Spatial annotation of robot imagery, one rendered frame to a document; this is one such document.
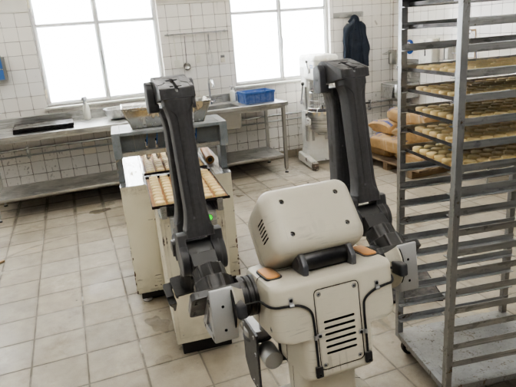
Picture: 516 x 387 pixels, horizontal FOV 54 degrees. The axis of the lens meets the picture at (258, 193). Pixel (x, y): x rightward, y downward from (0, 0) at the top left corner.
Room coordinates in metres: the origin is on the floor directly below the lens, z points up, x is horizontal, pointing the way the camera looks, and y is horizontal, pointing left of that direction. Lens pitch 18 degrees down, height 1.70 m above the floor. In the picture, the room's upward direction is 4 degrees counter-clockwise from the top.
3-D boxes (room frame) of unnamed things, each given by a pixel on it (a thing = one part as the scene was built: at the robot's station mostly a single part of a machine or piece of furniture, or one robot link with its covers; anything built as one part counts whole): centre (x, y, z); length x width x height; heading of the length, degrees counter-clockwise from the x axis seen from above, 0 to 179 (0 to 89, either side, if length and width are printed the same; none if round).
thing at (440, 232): (2.32, -0.99, 0.69); 0.64 x 0.03 x 0.03; 100
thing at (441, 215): (2.32, -0.99, 0.78); 0.64 x 0.03 x 0.03; 100
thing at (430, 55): (6.92, -2.07, 0.93); 0.99 x 0.38 x 1.09; 19
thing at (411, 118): (5.98, -1.97, 0.62); 0.72 x 0.42 x 0.17; 26
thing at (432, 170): (6.02, -1.93, 0.06); 1.20 x 0.80 x 0.11; 22
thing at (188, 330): (2.80, 0.43, 0.45); 0.70 x 0.34 x 0.90; 14
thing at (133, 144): (3.29, 0.55, 1.01); 0.72 x 0.33 x 0.34; 104
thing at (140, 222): (3.75, 0.67, 0.42); 1.28 x 0.72 x 0.84; 14
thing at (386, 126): (6.28, -1.87, 0.47); 0.72 x 0.42 x 0.17; 110
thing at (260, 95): (6.33, -0.07, 0.95); 0.40 x 0.30 x 0.14; 112
